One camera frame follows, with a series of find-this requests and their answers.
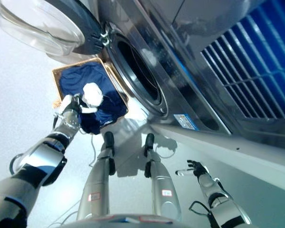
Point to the wicker laundry basket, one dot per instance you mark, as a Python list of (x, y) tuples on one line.
[(55, 78)]

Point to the round glass washer door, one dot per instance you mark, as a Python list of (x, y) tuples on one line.
[(90, 28)]

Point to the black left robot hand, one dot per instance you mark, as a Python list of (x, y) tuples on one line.
[(72, 103)]

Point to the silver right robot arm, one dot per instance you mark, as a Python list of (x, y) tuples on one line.
[(209, 185)]

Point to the grey appliance side panel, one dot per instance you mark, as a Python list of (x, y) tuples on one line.
[(228, 152)]

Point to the white garment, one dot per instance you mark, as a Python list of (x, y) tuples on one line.
[(92, 93)]

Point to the silver left robot leg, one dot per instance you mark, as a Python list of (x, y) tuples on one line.
[(95, 185)]

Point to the silver right robot leg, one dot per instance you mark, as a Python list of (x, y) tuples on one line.
[(164, 185)]

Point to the blue washer label sticker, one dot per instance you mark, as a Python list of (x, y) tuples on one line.
[(186, 121)]

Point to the front-load washing machine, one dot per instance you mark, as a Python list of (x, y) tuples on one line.
[(192, 19)]

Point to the silver robot leg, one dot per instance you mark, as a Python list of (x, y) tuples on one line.
[(164, 185), (95, 185)]

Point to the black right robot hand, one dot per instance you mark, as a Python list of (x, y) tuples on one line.
[(199, 168)]

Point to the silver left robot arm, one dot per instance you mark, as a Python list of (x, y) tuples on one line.
[(38, 154)]

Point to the grey robot torso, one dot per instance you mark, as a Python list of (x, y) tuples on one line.
[(123, 222)]

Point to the dryer vent grille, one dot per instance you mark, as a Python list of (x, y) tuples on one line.
[(251, 71)]

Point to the navy blue garment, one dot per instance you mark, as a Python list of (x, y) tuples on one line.
[(85, 76)]

